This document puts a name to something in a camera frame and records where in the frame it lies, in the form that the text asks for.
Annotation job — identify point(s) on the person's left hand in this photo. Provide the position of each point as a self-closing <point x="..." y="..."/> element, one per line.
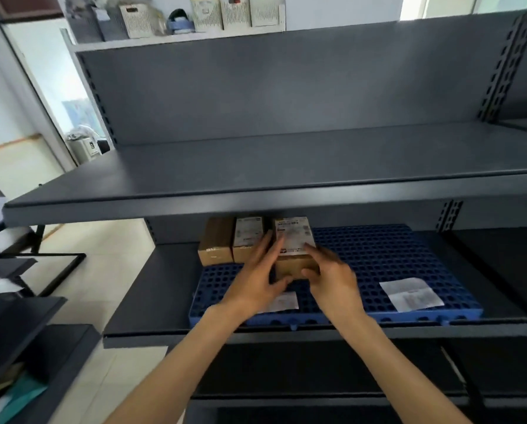
<point x="248" y="286"/>

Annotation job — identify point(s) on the person's right hand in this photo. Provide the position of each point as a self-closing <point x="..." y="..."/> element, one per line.
<point x="336" y="289"/>

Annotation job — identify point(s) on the person's right thumb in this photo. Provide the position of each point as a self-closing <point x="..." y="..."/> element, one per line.
<point x="310" y="274"/>

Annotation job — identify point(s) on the person's left thumb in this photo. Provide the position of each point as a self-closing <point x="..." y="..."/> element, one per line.
<point x="282" y="286"/>

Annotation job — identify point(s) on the cardboard box with white label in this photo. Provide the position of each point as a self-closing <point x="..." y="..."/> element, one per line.
<point x="248" y="236"/>
<point x="295" y="236"/>

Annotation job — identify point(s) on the person's right forearm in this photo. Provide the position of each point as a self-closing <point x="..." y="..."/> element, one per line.
<point x="396" y="370"/>

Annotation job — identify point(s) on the person's left forearm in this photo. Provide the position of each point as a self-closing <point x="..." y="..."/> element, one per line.
<point x="179" y="370"/>

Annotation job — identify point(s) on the small white paper slip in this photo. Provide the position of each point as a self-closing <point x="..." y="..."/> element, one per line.
<point x="285" y="302"/>

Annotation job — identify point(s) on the plain brown cardboard box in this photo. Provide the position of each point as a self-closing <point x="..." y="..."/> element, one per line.
<point x="214" y="242"/>

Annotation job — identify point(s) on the blue perforated plastic mat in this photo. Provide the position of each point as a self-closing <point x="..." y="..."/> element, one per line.
<point x="391" y="256"/>

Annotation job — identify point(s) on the large white paper slip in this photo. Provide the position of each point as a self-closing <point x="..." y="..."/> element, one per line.
<point x="411" y="294"/>

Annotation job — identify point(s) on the dark grey metal shelving unit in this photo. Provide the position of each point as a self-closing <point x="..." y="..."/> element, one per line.
<point x="290" y="127"/>

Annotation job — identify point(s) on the white appliance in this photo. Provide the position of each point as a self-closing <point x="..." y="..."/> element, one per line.
<point x="84" y="147"/>

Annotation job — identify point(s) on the black metal rack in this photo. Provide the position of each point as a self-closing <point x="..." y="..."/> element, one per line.
<point x="20" y="331"/>

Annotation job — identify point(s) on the white slotted storage basket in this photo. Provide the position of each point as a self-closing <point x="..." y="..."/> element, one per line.
<point x="235" y="12"/>
<point x="265" y="9"/>
<point x="136" y="21"/>
<point x="206" y="14"/>

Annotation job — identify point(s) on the teal sheet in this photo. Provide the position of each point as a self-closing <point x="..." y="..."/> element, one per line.
<point x="22" y="397"/>

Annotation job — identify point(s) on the blue and black bundle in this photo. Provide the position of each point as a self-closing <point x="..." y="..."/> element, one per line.
<point x="180" y="22"/>

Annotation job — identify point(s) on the window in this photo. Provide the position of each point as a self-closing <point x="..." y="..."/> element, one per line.
<point x="471" y="5"/>

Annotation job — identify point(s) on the grey storage bin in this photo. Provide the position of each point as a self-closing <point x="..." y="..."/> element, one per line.
<point x="84" y="28"/>

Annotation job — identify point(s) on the white wall shelf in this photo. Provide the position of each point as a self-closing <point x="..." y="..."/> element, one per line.
<point x="175" y="38"/>

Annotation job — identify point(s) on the brown door frame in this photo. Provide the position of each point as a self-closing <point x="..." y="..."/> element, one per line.
<point x="24" y="6"/>

